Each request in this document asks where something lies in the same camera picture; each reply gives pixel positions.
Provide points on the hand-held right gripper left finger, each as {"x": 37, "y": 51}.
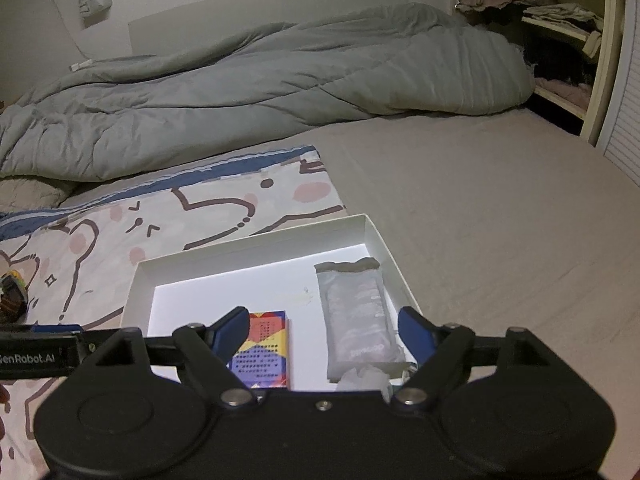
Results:
{"x": 231, "y": 329}

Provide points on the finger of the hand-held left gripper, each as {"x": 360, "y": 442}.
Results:
{"x": 55, "y": 328}

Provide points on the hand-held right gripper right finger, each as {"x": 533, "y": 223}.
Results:
{"x": 415, "y": 331}

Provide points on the colourful patterned card box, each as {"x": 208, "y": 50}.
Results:
{"x": 265, "y": 352}

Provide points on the clear wet wipe packet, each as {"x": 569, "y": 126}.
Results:
{"x": 357, "y": 317}

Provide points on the white tissue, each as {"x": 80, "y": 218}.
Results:
{"x": 365, "y": 377}

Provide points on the white shallow cardboard box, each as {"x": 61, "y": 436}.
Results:
{"x": 270, "y": 270}

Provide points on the small yellow black toy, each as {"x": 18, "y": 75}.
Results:
{"x": 12, "y": 294}

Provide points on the cartoon printed blanket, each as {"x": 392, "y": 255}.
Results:
{"x": 165, "y": 220}

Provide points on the beige pillow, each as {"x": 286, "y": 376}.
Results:
{"x": 30, "y": 194}

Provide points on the grey quilted comforter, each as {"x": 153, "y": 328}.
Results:
{"x": 260, "y": 85}

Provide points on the white comforter tag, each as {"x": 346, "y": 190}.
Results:
{"x": 80, "y": 65}

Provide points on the white louvered door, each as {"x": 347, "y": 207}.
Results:
{"x": 625, "y": 90}

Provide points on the cream open wardrobe shelf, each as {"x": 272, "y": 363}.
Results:
{"x": 570, "y": 40}

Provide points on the folded light clothes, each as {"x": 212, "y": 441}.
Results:
{"x": 565, "y": 14}

